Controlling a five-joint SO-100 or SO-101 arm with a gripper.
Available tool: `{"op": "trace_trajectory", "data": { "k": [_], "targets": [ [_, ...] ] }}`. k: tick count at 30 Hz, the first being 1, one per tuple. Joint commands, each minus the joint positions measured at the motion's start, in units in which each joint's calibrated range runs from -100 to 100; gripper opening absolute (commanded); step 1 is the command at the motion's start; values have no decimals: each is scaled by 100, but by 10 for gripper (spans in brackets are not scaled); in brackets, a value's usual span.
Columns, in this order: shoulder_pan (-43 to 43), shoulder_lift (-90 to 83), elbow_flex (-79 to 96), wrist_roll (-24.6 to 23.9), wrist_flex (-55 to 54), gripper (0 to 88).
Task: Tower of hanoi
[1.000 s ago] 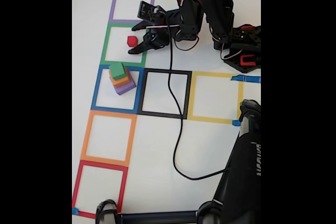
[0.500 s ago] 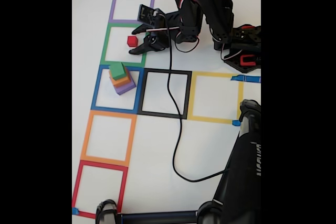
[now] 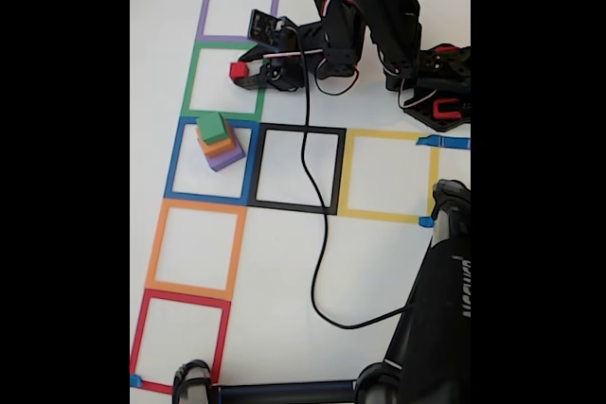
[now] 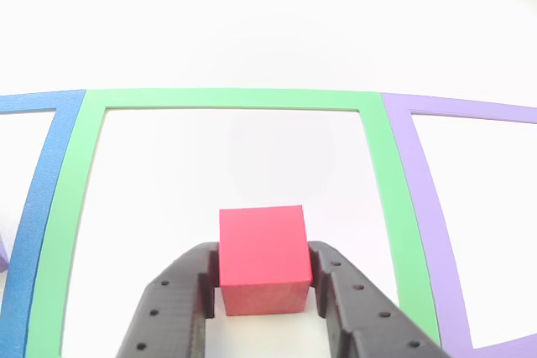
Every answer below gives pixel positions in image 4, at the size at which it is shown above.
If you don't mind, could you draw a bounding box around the small red cube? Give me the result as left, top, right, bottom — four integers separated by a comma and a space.
218, 205, 315, 317

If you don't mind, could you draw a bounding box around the large purple cube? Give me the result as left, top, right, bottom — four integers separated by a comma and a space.
0, 234, 10, 273

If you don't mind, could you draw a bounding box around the purple square frame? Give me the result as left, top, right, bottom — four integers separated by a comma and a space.
379, 91, 537, 358

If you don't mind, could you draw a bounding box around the blue square frame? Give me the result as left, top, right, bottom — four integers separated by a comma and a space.
0, 89, 87, 358

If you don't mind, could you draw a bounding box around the green square frame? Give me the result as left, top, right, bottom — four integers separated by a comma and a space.
27, 88, 444, 358

